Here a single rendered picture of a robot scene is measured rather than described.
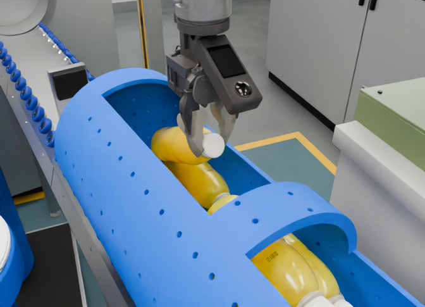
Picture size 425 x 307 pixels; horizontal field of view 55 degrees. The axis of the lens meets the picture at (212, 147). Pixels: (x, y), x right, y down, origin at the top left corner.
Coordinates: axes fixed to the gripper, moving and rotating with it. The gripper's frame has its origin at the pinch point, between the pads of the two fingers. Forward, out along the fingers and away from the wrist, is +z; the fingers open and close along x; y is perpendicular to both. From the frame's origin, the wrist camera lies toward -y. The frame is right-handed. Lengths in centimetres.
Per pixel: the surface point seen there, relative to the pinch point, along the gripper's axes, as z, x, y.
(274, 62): 98, -183, 191
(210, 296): -2.1, 15.6, -23.9
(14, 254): 15.5, 31.7, 10.9
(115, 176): -1.6, 16.2, -0.4
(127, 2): 102, -160, 438
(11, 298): 20.2, 34.2, 6.5
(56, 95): 16, 10, 64
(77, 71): 10, 4, 62
